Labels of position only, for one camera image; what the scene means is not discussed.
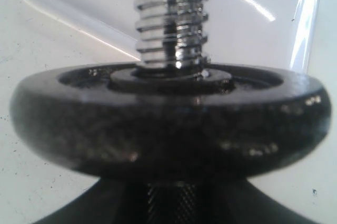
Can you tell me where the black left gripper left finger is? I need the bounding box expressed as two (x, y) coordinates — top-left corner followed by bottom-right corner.
(36, 179), (147, 224)

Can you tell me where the white plastic tray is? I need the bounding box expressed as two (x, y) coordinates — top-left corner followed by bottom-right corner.
(24, 0), (319, 73)

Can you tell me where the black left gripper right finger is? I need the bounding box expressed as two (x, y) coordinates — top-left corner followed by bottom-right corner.
(197, 180), (310, 223)

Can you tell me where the black weight plate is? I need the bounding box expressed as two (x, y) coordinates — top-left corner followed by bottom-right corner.
(10, 63), (331, 182)

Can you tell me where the chrome dumbbell bar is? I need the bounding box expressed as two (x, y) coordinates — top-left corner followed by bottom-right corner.
(135, 0), (208, 223)

